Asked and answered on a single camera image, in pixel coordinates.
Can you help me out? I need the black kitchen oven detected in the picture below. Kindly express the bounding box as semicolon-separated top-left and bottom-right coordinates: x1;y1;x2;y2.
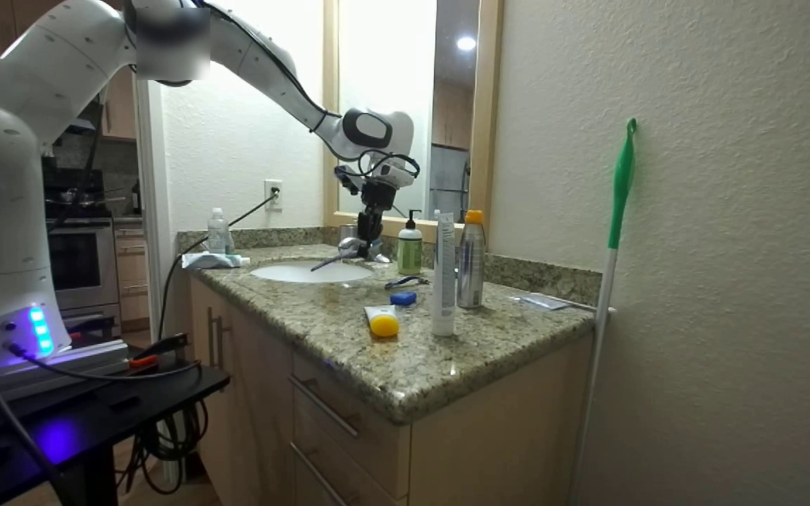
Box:
42;167;122;320

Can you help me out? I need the wooden vanity cabinet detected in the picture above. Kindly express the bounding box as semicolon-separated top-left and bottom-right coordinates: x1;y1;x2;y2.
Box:
183;276;600;506

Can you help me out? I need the aluminium robot mounting plate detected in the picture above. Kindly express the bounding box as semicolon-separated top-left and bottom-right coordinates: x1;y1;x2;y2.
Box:
0;338;132;396

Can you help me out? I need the clear bottle with white cap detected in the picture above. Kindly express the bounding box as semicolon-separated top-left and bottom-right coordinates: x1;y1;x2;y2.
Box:
207;206;238;262

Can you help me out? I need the tall white spray bottle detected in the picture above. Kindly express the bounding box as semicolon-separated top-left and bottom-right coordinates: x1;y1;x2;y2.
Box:
432;209;461;338

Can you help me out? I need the chrome sink faucet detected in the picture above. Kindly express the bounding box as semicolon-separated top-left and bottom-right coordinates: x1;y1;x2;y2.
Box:
336;234;394;271

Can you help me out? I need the black power cable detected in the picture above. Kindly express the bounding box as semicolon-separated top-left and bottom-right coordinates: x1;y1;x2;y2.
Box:
152;192;281;346

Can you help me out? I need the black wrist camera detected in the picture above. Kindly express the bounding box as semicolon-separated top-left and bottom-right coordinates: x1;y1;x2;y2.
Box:
332;164;367;196

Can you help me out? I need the white wall outlet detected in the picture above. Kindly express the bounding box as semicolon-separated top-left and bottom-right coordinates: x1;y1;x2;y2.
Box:
263;178;287;212

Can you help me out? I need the white oval sink basin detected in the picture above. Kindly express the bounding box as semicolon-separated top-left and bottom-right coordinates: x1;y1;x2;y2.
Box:
250;259;381;289

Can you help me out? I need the green soap pump bottle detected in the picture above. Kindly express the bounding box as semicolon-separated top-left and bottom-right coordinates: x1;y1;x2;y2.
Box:
394;209;425;278

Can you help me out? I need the wooden kitchen wall cabinet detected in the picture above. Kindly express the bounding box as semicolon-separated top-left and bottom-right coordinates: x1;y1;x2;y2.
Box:
94;68;141;143

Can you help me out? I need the clear plastic package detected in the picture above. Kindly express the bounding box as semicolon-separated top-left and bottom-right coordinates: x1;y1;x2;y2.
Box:
506;289;600;316

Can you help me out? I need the black cable bundle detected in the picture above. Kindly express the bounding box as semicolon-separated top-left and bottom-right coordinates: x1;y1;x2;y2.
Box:
0;334;218;500

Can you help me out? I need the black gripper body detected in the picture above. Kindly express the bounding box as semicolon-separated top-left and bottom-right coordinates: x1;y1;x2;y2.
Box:
354;171;399;223

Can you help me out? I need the green and white broom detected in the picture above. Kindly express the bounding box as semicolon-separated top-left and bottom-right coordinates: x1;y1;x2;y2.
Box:
570;115;643;506

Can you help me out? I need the wood framed wall mirror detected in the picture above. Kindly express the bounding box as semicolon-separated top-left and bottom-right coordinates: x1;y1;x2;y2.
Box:
321;0;506;234

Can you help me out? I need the orange black clamp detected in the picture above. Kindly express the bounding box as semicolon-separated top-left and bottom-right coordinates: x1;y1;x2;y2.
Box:
127;334;193;376

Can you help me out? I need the black robot table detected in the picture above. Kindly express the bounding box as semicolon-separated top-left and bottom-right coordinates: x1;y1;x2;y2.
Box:
0;361;235;506

